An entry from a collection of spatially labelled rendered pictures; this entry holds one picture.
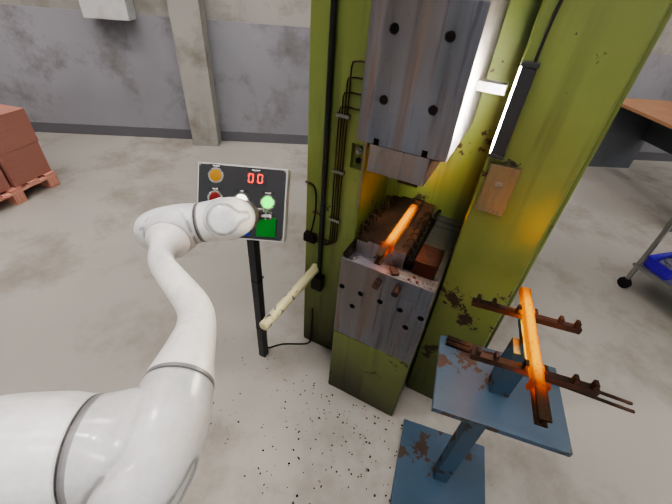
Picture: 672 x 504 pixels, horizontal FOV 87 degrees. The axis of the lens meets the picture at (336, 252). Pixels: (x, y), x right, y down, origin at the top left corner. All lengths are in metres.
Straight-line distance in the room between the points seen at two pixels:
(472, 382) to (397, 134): 0.84
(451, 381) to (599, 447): 1.28
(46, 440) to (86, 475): 0.06
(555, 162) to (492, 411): 0.78
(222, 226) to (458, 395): 0.89
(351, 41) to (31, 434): 1.21
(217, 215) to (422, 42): 0.69
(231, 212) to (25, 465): 0.54
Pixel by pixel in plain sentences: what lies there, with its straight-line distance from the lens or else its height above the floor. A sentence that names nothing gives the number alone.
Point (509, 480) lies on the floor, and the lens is 2.11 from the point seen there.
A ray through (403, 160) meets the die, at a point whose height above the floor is 1.34.
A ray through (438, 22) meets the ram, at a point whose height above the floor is 1.71.
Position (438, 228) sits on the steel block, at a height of 0.92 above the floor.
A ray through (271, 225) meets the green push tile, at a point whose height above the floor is 1.02.
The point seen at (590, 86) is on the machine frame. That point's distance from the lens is 1.21.
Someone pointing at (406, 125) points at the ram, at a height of 1.45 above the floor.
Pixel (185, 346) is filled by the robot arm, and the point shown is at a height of 1.34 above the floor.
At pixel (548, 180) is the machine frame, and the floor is 1.34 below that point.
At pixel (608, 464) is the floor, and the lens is 2.42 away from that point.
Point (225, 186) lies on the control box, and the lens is 1.41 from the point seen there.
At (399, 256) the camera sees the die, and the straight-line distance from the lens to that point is 1.35.
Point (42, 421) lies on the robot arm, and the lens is 0.55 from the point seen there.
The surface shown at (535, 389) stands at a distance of 1.03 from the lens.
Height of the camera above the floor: 1.79
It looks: 38 degrees down
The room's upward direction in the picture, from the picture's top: 5 degrees clockwise
